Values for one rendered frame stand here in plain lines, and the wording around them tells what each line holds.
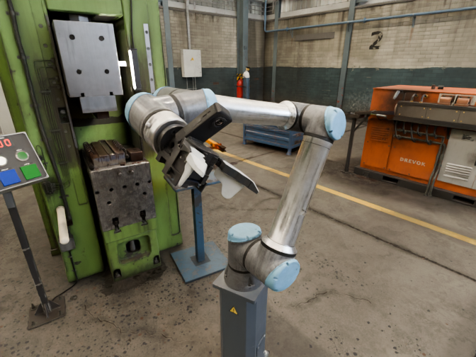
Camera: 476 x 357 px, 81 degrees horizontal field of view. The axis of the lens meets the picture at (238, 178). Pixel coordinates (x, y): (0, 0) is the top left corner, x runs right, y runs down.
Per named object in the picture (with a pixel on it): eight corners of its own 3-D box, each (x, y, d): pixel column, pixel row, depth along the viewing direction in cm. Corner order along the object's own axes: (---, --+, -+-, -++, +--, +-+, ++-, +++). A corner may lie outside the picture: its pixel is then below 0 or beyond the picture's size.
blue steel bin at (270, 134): (311, 146, 565) (315, 110, 537) (289, 155, 511) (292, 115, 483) (265, 137, 641) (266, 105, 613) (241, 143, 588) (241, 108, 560)
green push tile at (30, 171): (42, 175, 153) (35, 163, 153) (27, 179, 147) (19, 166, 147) (41, 176, 155) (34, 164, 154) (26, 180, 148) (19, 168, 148)
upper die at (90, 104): (117, 110, 179) (115, 95, 175) (82, 113, 169) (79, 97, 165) (105, 103, 212) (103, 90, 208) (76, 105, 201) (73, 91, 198)
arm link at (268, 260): (263, 270, 126) (322, 110, 117) (293, 294, 113) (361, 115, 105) (239, 273, 116) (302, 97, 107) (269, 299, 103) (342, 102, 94)
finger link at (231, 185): (246, 209, 56) (207, 183, 56) (261, 185, 55) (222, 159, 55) (244, 213, 53) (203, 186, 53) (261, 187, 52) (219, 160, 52)
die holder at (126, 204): (156, 217, 212) (149, 161, 195) (102, 232, 193) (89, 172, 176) (137, 191, 255) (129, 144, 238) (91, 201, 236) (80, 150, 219)
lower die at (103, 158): (125, 163, 192) (124, 151, 189) (93, 168, 182) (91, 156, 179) (113, 148, 225) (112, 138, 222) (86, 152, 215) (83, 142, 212)
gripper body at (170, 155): (205, 195, 55) (175, 164, 62) (227, 158, 53) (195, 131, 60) (175, 188, 49) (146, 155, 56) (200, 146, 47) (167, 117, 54)
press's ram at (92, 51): (137, 93, 182) (127, 25, 167) (69, 97, 163) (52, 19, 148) (122, 89, 215) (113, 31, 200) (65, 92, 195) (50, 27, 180)
